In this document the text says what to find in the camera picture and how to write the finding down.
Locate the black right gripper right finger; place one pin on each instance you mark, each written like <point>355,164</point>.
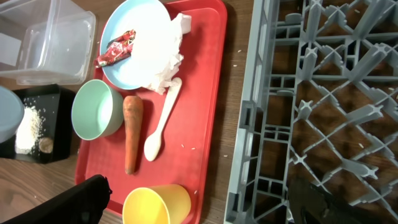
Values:
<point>342,200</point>

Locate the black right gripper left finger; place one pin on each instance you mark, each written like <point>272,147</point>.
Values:
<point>81,204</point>

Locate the brown food scrap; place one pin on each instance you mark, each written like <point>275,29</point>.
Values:
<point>46,145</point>

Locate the yellow plastic cup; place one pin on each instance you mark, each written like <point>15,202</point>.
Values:
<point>162,204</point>

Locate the white plastic spoon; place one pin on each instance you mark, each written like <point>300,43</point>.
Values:
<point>153,143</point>

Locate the white rice pile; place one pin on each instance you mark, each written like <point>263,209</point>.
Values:
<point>30,130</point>

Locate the mint green bowl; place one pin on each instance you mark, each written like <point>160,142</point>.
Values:
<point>97,110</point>

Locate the orange carrot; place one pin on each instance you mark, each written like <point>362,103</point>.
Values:
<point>133,109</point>

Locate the light blue bowl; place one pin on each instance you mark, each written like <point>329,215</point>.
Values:
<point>12,113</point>

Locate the red snack wrapper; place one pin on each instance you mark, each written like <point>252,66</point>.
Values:
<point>118,49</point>

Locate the white napkin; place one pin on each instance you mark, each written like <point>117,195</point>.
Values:
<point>156,56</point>

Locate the black waste tray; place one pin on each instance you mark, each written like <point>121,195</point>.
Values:
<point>54,105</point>

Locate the grey dishwasher rack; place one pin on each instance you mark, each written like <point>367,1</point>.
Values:
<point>319,101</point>

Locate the red plastic tray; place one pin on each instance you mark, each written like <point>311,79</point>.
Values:
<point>183,158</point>

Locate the clear plastic bin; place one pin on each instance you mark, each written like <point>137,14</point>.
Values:
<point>46,42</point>

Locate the light blue plate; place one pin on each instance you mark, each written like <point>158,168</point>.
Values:
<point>151,21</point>

